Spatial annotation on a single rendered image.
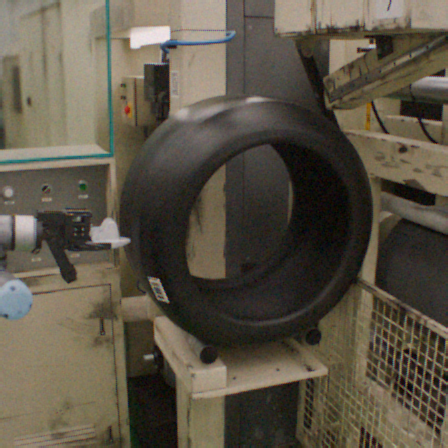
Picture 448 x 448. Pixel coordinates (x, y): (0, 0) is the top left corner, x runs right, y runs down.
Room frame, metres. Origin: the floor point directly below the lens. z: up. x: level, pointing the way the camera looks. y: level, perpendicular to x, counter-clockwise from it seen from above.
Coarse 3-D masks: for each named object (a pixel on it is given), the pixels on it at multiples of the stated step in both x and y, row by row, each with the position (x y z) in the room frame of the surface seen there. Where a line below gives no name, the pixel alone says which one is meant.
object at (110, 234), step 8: (112, 224) 1.28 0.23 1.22; (96, 232) 1.27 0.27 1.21; (104, 232) 1.27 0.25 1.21; (112, 232) 1.28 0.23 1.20; (96, 240) 1.27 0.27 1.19; (104, 240) 1.27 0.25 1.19; (112, 240) 1.28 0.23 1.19; (120, 240) 1.29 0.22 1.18; (128, 240) 1.30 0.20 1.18; (112, 248) 1.27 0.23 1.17
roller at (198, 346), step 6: (180, 330) 1.43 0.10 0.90; (186, 336) 1.38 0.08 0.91; (192, 336) 1.36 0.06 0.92; (192, 342) 1.34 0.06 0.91; (198, 342) 1.32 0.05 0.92; (204, 342) 1.31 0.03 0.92; (192, 348) 1.34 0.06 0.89; (198, 348) 1.30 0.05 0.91; (204, 348) 1.29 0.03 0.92; (210, 348) 1.29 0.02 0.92; (198, 354) 1.29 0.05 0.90; (204, 354) 1.28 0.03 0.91; (210, 354) 1.29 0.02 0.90; (216, 354) 1.29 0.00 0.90; (204, 360) 1.28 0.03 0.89; (210, 360) 1.29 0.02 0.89
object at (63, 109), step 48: (0, 0) 1.85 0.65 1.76; (48, 0) 1.89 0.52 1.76; (96, 0) 1.95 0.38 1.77; (0, 48) 1.84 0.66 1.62; (48, 48) 1.89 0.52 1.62; (96, 48) 1.94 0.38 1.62; (0, 96) 1.84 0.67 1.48; (48, 96) 1.89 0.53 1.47; (96, 96) 1.94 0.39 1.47; (0, 144) 1.84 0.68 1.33; (48, 144) 1.89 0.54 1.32; (96, 144) 1.94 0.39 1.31
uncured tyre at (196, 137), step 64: (192, 128) 1.29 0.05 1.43; (256, 128) 1.28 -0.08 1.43; (320, 128) 1.34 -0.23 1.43; (128, 192) 1.36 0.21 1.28; (192, 192) 1.23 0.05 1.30; (320, 192) 1.63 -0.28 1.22; (128, 256) 1.37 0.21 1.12; (320, 256) 1.58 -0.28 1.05; (192, 320) 1.24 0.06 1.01; (256, 320) 1.30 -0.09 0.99; (320, 320) 1.39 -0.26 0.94
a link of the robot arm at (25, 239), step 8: (16, 216) 1.22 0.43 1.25; (24, 216) 1.23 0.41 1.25; (32, 216) 1.24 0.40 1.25; (16, 224) 1.20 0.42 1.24; (24, 224) 1.21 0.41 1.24; (32, 224) 1.21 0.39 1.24; (16, 232) 1.19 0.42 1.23; (24, 232) 1.20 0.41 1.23; (32, 232) 1.20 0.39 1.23; (16, 240) 1.19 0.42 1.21; (24, 240) 1.20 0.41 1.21; (32, 240) 1.20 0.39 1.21; (16, 248) 1.20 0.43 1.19; (24, 248) 1.21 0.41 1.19; (32, 248) 1.21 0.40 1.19
